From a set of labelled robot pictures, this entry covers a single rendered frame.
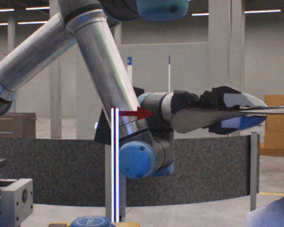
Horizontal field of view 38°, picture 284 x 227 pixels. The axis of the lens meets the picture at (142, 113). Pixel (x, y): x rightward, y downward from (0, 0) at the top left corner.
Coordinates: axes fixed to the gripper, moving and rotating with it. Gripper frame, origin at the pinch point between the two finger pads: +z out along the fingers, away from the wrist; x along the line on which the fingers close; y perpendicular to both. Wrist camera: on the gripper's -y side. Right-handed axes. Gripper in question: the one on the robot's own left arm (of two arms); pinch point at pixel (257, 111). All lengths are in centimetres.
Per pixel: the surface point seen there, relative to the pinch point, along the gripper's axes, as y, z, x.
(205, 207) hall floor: 277, -264, 90
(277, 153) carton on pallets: 669, -444, 43
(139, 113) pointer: -20.8, -7.1, 2.2
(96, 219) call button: -37.8, 9.5, 13.8
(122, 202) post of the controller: 10, -51, 27
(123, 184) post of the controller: 9, -51, 22
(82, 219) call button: -39.0, 8.8, 14.0
